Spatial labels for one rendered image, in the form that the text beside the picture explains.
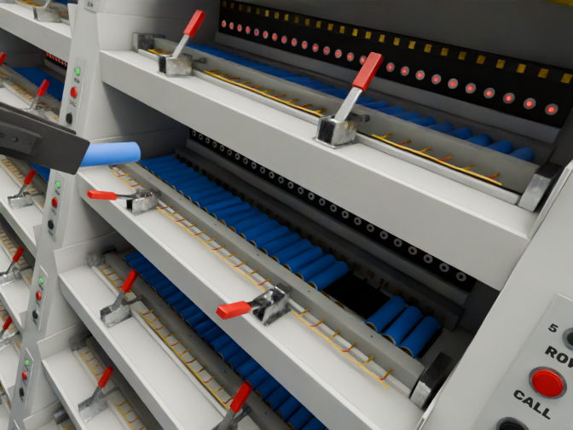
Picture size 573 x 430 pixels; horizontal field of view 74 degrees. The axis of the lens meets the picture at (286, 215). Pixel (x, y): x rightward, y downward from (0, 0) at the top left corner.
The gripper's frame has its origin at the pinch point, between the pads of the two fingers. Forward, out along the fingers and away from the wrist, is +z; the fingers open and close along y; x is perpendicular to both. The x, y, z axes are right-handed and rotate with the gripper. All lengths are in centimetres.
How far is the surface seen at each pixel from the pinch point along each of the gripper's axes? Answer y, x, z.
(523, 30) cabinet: -19.4, -32.4, 31.2
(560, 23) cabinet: -22, -34, 31
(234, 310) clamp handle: -13.0, 6.9, 15.9
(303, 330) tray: -16.6, 7.2, 23.9
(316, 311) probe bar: -16.5, 5.0, 25.0
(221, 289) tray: -6.4, 8.6, 21.5
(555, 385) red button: -35.5, -2.6, 17.3
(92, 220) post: 30.2, 16.8, 27.3
